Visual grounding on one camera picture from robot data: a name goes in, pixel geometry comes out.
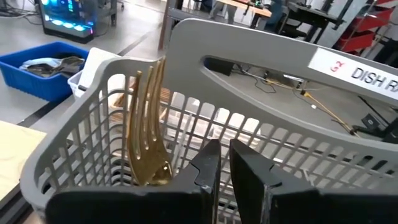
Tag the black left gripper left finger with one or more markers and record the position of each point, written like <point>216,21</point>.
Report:
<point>140,205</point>

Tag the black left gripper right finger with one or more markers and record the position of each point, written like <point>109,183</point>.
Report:
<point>295,205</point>

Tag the black floor stand foot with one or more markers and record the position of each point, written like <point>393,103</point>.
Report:
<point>370,123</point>

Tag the white open plastic bin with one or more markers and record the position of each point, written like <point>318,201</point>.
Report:
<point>96,59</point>

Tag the dark brown cloth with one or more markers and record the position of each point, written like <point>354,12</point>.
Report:
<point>68,67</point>

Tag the blue plastic bin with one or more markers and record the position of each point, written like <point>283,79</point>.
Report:
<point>31,87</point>

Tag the grey plastic cutlery basket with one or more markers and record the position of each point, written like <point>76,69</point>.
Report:
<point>248,43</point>

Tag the red shelving rack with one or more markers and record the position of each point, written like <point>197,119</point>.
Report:
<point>354,42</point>

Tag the light blue cloth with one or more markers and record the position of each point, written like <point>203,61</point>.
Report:
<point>40,62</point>

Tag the black background desk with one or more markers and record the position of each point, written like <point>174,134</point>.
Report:
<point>311,15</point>

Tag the computer with coloured lights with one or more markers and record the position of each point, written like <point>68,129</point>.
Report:
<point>65,28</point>

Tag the wooden background table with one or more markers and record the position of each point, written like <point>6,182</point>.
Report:
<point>261,12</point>

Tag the person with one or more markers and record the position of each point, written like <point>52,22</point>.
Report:
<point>230,12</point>

